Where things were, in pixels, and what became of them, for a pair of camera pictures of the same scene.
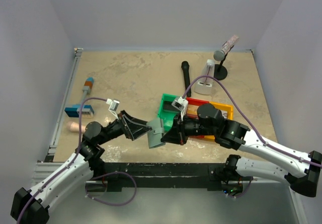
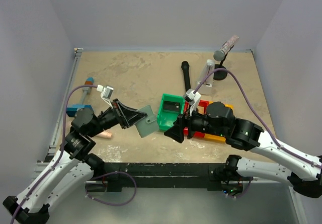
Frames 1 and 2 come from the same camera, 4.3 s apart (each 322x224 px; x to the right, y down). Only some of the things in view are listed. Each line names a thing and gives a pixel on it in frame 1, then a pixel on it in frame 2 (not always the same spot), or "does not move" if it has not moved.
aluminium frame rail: [42, 170] does not move
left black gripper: [126, 126] to [120, 114]
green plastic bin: [166, 112] does not move
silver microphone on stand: [220, 55] does not move
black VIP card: [167, 105] does not move
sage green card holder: [155, 136] to [149, 125]
